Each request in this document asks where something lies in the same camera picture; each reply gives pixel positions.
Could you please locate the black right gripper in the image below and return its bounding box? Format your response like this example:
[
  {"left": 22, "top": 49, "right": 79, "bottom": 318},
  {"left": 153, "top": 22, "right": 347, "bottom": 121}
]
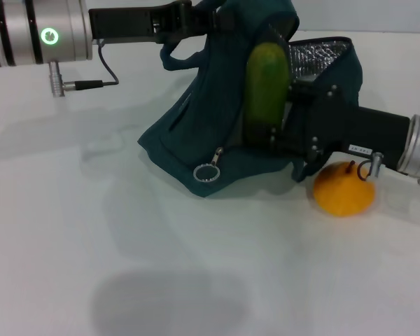
[{"left": 269, "top": 78, "right": 412, "bottom": 162}]

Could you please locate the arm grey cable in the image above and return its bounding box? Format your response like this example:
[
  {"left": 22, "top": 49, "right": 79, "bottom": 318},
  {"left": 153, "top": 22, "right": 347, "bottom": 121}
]
[
  {"left": 48, "top": 38, "right": 120, "bottom": 97},
  {"left": 356, "top": 152, "right": 384, "bottom": 181}
]

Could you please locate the orange yellow pear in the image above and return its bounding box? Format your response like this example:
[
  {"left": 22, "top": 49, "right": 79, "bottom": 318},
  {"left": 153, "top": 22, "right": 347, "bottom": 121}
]
[{"left": 313, "top": 160, "right": 377, "bottom": 218}]

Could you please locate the dark teal insulated lunch bag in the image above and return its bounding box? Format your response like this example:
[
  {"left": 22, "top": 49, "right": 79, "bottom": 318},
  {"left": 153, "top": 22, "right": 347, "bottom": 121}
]
[{"left": 136, "top": 0, "right": 365, "bottom": 200}]

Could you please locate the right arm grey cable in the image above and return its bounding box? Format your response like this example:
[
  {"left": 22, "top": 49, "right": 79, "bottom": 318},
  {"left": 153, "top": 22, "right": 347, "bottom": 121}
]
[{"left": 356, "top": 152, "right": 384, "bottom": 181}]

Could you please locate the left arm grey cable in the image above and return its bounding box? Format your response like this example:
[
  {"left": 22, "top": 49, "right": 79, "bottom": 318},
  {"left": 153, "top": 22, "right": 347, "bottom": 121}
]
[{"left": 48, "top": 38, "right": 120, "bottom": 97}]

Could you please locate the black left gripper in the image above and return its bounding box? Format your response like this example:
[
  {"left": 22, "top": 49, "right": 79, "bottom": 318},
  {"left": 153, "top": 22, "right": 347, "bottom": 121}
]
[{"left": 88, "top": 0, "right": 235, "bottom": 45}]

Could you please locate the green cucumber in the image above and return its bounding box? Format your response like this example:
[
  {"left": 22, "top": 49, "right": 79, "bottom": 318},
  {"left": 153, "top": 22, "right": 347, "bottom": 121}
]
[{"left": 243, "top": 41, "right": 291, "bottom": 146}]

